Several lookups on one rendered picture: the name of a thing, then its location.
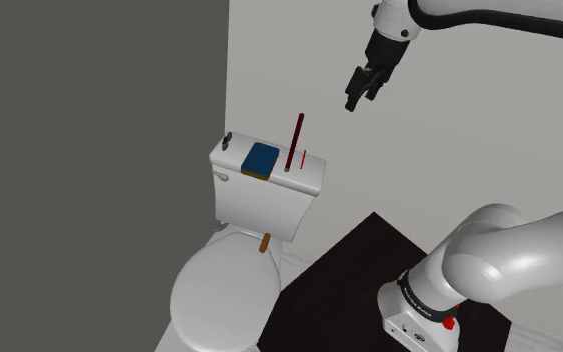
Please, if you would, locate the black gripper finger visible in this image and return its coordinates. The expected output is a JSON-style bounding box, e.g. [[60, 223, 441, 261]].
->
[[344, 65, 372, 113], [364, 71, 392, 103]]

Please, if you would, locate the dark red long stick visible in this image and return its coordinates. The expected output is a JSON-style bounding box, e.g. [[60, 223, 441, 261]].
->
[[284, 112, 306, 173]]

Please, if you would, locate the blue sponge with yellow base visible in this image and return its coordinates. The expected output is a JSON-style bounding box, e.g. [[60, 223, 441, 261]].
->
[[240, 142, 281, 182]]

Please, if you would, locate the white toilet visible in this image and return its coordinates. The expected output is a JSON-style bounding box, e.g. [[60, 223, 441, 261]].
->
[[169, 131, 327, 352]]

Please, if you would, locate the dark robot stand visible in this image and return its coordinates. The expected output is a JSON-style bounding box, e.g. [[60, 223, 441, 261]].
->
[[256, 211, 513, 352]]

